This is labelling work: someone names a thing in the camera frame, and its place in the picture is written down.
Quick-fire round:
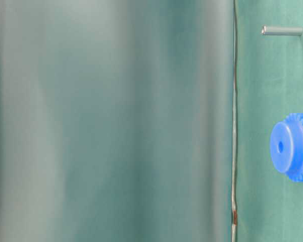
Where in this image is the thin silver wire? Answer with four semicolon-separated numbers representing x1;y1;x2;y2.
229;0;239;242

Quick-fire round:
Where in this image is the green table cloth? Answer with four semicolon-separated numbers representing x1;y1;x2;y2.
0;1;303;241

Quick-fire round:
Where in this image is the blue plastic gear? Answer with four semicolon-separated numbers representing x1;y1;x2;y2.
270;113;303;182

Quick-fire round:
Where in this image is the silver metal shaft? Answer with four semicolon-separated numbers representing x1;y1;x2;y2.
261;25;303;36

